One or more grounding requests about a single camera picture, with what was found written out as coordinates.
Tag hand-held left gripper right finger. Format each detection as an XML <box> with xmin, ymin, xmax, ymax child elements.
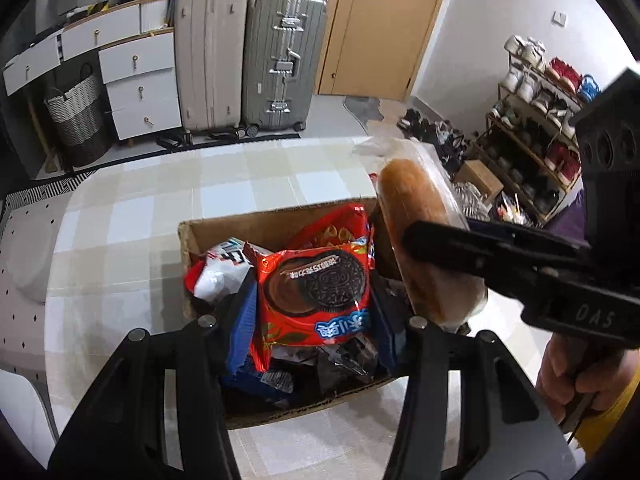
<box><xmin>370</xmin><ymin>285</ymin><xmax>578</xmax><ymax>480</ymax></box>

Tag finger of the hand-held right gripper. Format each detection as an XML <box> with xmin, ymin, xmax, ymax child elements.
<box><xmin>467</xmin><ymin>217</ymin><xmax>590</xmax><ymax>251</ymax></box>
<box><xmin>401</xmin><ymin>219</ymin><xmax>593</xmax><ymax>291</ymax></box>

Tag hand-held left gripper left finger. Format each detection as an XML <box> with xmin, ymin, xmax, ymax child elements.
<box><xmin>47</xmin><ymin>285</ymin><xmax>258</xmax><ymax>480</ymax></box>

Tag white red noodle snack packet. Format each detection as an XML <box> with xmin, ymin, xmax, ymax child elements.
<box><xmin>184</xmin><ymin>239</ymin><xmax>273</xmax><ymax>306</ymax></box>

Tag blue snack packet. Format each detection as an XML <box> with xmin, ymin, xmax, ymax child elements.
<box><xmin>220</xmin><ymin>365</ymin><xmax>296</xmax><ymax>408</ymax></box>

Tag bread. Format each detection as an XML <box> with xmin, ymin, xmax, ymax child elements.
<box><xmin>355</xmin><ymin>136</ymin><xmax>490</xmax><ymax>335</ymax></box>

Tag red chocolate cookie packet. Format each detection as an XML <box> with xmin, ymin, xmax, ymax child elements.
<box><xmin>249</xmin><ymin>240</ymin><xmax>373</xmax><ymax>373</ymax></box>

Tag brown cardboard box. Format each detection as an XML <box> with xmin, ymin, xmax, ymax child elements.
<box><xmin>177</xmin><ymin>197</ymin><xmax>471</xmax><ymax>431</ymax></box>

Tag red cone snack packet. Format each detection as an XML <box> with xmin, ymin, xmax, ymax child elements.
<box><xmin>287</xmin><ymin>203</ymin><xmax>373</xmax><ymax>253</ymax></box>

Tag person's right forearm yellow sleeve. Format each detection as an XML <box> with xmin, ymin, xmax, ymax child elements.
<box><xmin>577</xmin><ymin>385</ymin><xmax>640</xmax><ymax>458</ymax></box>

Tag person's right hand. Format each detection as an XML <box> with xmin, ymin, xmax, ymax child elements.
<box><xmin>536</xmin><ymin>334</ymin><xmax>640</xmax><ymax>423</ymax></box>

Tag clear plastic bag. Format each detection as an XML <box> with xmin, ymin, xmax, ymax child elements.
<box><xmin>492</xmin><ymin>192</ymin><xmax>538</xmax><ymax>226</ymax></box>

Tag purple bag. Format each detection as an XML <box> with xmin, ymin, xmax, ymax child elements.
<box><xmin>547</xmin><ymin>190</ymin><xmax>591</xmax><ymax>246</ymax></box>

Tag small cardboard box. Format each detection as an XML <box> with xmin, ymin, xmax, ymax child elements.
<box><xmin>454</xmin><ymin>159</ymin><xmax>505</xmax><ymax>203</ymax></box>

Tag wooden shoe rack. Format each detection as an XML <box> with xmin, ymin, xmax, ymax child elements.
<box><xmin>470</xmin><ymin>35</ymin><xmax>601</xmax><ymax>226</ymax></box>

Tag pile of dark shoes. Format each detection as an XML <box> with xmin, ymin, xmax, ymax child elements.
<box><xmin>397</xmin><ymin>107</ymin><xmax>471</xmax><ymax>171</ymax></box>

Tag grey door mat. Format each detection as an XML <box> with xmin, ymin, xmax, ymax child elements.
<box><xmin>342</xmin><ymin>94</ymin><xmax>401</xmax><ymax>136</ymax></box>

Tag black white patterned rug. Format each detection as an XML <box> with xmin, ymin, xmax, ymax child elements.
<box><xmin>0</xmin><ymin>170</ymin><xmax>101</xmax><ymax>376</ymax></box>

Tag round beige stool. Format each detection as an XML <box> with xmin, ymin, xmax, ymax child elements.
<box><xmin>7</xmin><ymin>205</ymin><xmax>56</xmax><ymax>303</ymax></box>

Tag wooden door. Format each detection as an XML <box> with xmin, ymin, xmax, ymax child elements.
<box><xmin>315</xmin><ymin>0</ymin><xmax>453</xmax><ymax>101</ymax></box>

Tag white chair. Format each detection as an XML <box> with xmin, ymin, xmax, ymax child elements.
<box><xmin>0</xmin><ymin>369</ymin><xmax>60</xmax><ymax>468</ymax></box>

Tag silver suitcase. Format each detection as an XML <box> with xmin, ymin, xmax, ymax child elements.
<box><xmin>241</xmin><ymin>0</ymin><xmax>328</xmax><ymax>133</ymax></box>

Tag white drawer dresser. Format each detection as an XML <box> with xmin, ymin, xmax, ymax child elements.
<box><xmin>2</xmin><ymin>0</ymin><xmax>183</xmax><ymax>142</ymax></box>

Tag grey white woven basket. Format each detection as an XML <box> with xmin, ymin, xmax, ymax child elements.
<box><xmin>44</xmin><ymin>64</ymin><xmax>113</xmax><ymax>168</ymax></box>

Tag white suitcase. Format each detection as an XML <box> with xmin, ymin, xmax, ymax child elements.
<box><xmin>172</xmin><ymin>0</ymin><xmax>249</xmax><ymax>135</ymax></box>

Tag wooden handled broom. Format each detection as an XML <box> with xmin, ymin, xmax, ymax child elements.
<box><xmin>26</xmin><ymin>97</ymin><xmax>61</xmax><ymax>173</ymax></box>

